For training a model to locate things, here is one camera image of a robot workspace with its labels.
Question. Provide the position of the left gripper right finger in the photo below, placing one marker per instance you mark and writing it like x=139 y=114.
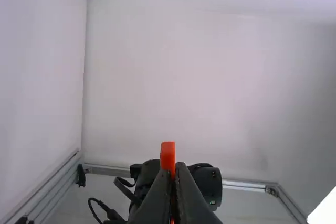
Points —
x=191 y=203

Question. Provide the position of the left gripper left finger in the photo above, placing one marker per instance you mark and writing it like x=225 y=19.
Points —
x=155 y=200

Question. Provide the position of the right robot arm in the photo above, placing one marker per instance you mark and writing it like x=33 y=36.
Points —
x=207 y=184

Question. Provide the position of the silver rails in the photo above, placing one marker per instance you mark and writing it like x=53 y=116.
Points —
x=110 y=169

